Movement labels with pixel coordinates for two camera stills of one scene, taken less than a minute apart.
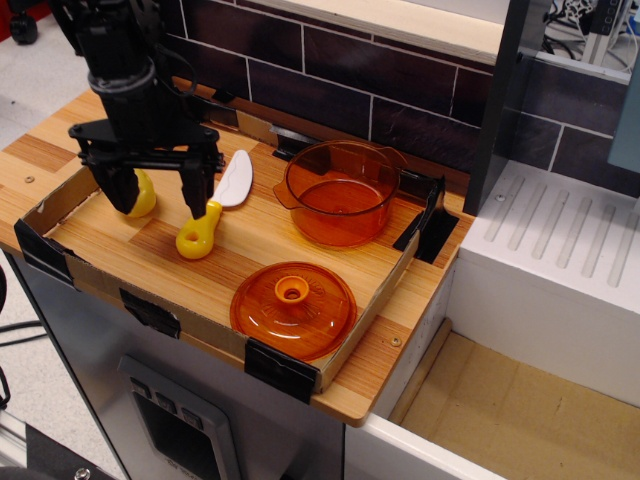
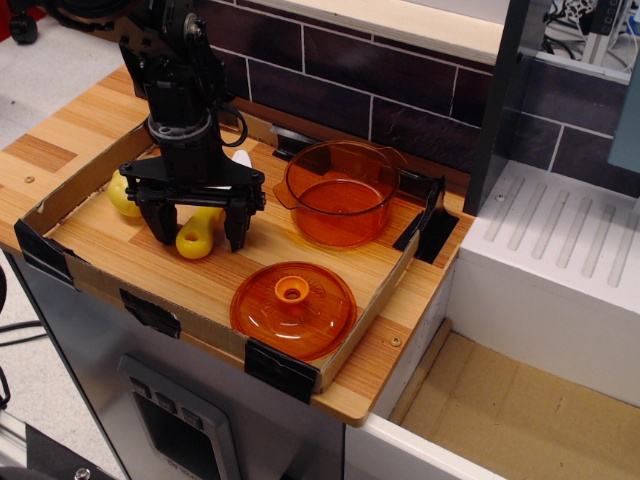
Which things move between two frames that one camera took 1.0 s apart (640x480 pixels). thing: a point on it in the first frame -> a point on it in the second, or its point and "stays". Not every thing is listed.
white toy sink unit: x=526 y=364 stays
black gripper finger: x=198 y=189 -> x=236 y=223
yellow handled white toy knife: x=196 y=239 stays
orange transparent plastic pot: x=340 y=191 stays
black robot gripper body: x=142 y=128 -> x=191 y=170
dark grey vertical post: x=525 y=34 stays
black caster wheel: x=24 y=29 stays
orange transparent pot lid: x=299 y=309 stays
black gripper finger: x=120 y=185 -> x=161 y=219
